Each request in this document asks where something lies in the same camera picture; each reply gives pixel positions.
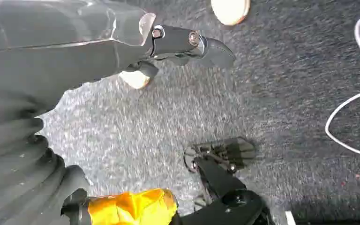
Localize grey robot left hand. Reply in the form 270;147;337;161
0;0;237;225

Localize black robot leg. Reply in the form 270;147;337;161
180;136;274;225

